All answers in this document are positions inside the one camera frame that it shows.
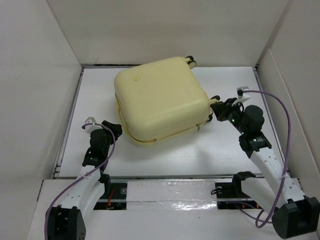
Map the purple cable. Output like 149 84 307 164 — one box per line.
237 90 292 230
44 123 117 240

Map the metal rail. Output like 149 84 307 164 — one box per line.
49 174 268 182

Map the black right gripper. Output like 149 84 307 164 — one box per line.
210 97 248 135

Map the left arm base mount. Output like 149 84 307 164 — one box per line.
79 174 128 211

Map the yellow hard-shell suitcase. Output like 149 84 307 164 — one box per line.
114 55 220 146

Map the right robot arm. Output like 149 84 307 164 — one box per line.
210 98 320 239

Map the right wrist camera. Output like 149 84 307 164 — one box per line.
236 86 251 103

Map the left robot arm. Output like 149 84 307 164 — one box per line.
44 117 123 240

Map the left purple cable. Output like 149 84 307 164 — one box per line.
44 123 117 240

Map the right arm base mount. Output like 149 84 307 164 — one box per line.
210 182 261 210

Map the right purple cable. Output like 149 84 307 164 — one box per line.
237 90 292 230

